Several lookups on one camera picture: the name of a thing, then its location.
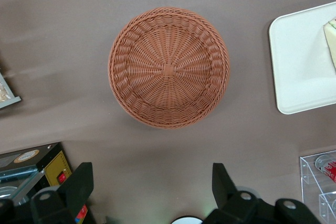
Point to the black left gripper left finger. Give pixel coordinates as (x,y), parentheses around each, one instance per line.
(76,184)

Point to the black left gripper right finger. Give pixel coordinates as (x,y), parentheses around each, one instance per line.
(228,197)

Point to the triangular sandwich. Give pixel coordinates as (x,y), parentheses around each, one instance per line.
(331,43)

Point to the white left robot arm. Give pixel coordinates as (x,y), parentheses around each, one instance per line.
(187,220)

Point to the grey metal snack tray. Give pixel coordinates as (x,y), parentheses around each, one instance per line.
(11,100)

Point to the round brown wicker basket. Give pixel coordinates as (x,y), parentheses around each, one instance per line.
(168,69)

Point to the beige plastic tray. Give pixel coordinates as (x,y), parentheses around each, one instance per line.
(296,64)

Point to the clear acrylic bottle rack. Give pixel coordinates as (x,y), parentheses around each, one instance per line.
(309,171)

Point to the red soda bottle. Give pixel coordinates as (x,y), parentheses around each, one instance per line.
(326,167)

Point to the clear bag of snacks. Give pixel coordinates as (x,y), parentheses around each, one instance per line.
(3,93)

